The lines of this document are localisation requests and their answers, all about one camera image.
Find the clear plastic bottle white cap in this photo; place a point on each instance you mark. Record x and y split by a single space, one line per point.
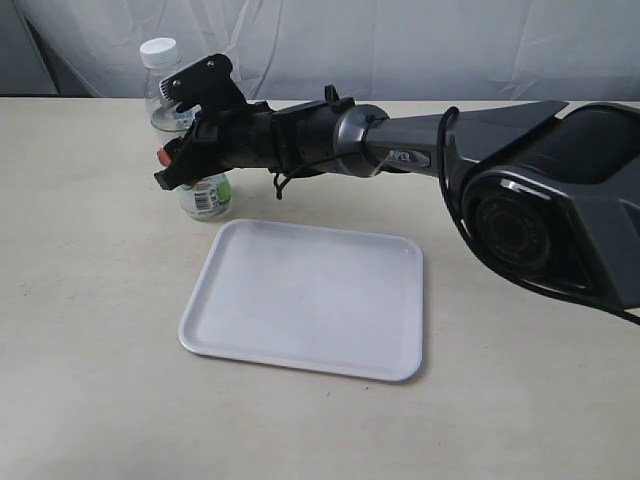
210 198

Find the white rectangular plastic tray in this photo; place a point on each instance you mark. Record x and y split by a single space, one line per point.
311 298

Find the white wrinkled backdrop cloth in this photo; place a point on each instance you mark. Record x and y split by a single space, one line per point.
372 50

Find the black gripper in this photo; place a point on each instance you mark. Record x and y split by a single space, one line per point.
231 133

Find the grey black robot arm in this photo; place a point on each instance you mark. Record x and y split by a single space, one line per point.
544 195

